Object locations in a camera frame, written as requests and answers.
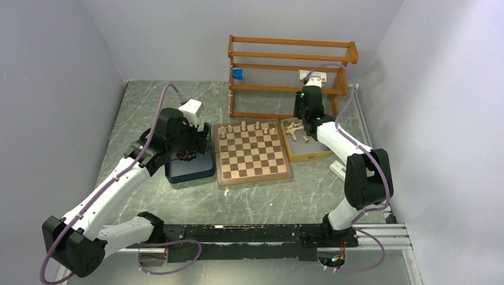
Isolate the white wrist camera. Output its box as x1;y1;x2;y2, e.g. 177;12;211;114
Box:
305;77;323;88
178;99;204;126

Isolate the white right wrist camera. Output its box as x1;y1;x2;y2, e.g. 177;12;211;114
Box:
305;77;323;88

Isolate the white chess knight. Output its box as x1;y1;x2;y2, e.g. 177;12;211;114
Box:
285;122;304;137

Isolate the white flat device on table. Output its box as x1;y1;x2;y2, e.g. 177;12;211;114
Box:
329;161;346;181

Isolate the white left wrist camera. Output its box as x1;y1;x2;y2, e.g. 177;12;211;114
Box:
178;99;204;126

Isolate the blue box on shelf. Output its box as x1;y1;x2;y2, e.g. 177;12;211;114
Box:
231;68;244;80

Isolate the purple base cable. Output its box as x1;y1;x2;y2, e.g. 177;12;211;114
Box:
137;237;204;276

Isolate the pile of brown chess pieces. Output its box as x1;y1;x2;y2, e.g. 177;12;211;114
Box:
175;150;197;162

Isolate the dark blue tray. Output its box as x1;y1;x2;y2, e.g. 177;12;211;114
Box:
165;142;216;184

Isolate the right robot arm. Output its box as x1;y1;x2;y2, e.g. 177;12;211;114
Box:
294;85;393;246

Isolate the white red box on shelf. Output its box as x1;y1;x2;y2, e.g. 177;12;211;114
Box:
299;70;327;85

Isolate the wooden chessboard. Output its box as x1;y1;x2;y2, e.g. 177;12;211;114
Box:
213;119;293;187

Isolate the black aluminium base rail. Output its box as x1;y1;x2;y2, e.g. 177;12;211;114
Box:
71;222;412;262

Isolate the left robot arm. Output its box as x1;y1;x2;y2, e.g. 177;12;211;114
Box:
42;105;210;278

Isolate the orange wooden shelf rack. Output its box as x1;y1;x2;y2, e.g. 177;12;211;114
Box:
228;35;359;119

